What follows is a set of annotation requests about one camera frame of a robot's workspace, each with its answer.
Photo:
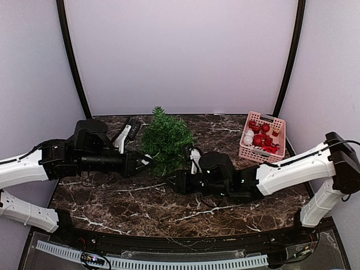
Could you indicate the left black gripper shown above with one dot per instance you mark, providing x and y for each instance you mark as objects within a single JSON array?
[{"x": 130, "y": 166}]

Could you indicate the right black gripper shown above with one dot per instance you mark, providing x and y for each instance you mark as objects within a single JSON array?
[{"x": 181, "y": 178}]

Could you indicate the small green christmas tree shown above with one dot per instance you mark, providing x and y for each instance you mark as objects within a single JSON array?
[{"x": 164, "y": 139}]

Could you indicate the pink plastic basket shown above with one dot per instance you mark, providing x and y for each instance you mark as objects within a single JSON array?
[{"x": 256, "y": 154}]

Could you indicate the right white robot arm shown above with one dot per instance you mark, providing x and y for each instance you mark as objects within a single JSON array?
[{"x": 335, "y": 161}]

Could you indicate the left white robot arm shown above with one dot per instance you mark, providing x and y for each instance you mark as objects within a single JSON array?
[{"x": 23, "y": 169}]

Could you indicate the white ball ornament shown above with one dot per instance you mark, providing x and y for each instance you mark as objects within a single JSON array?
[{"x": 248, "y": 137}]

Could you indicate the red ball ornament cluster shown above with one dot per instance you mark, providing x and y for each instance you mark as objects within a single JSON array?
[{"x": 265, "y": 140}]

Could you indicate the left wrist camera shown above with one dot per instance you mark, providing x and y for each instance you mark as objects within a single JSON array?
[{"x": 127, "y": 133}]

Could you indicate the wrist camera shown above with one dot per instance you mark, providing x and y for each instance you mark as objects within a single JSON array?
[
  {"x": 127, "y": 133},
  {"x": 193, "y": 154}
]

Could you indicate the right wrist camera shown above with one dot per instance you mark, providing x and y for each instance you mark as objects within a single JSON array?
[{"x": 193, "y": 154}]

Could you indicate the white perforated cable duct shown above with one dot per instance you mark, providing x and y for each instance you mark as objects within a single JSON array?
[{"x": 143, "y": 260}]

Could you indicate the left black frame pole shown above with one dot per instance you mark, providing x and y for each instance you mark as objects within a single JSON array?
[{"x": 63, "y": 20}]

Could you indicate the black frame pole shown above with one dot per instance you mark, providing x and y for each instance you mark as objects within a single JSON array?
[
  {"x": 300, "y": 11},
  {"x": 63, "y": 20}
]

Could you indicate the right black frame pole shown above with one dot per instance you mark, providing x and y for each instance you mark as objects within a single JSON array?
[{"x": 300, "y": 11}]

